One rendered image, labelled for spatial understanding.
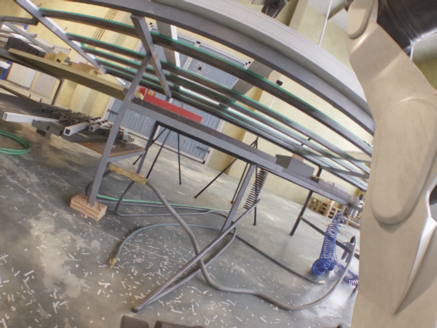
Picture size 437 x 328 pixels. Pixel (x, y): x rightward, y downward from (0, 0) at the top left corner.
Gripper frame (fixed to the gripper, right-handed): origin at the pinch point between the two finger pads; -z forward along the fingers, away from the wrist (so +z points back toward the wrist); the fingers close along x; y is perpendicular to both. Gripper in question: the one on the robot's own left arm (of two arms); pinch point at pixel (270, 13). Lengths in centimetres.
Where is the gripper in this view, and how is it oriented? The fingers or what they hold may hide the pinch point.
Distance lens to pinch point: 72.2
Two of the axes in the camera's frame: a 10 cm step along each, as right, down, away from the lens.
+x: -1.3, -1.0, 9.9
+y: -9.1, -3.8, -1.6
